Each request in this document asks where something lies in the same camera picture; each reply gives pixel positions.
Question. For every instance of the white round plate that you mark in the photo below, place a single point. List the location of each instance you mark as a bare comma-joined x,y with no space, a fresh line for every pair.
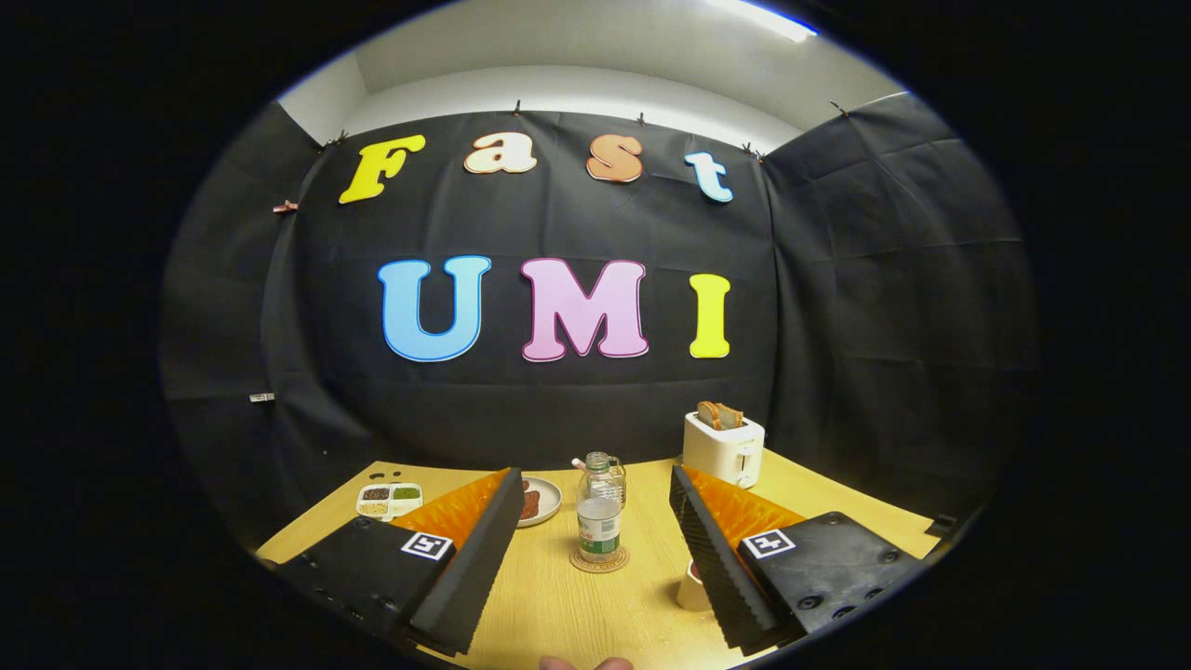
551,501

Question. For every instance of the black backdrop cloth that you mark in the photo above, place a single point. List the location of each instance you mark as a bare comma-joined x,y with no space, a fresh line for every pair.
233,307

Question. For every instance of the toast slice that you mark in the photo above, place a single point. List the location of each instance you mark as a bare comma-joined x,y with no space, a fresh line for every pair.
732,416
709,415

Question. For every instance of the round wooden coaster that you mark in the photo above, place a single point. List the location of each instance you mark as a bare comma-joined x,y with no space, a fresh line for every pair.
577,561

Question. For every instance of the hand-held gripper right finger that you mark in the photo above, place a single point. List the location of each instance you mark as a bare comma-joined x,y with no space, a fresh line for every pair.
721,568

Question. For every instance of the white divided dish with seeds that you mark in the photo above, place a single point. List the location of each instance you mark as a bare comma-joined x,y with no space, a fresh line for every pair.
389,501

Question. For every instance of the clear plastic juice bottle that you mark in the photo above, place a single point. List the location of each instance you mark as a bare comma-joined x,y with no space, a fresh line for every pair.
598,526

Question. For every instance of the wooden table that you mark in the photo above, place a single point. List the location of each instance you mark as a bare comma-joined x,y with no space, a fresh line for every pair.
595,614

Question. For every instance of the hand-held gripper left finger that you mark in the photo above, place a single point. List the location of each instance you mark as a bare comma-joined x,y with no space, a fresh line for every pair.
470,568

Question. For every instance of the white toaster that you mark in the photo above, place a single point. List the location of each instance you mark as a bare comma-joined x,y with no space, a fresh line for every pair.
721,451

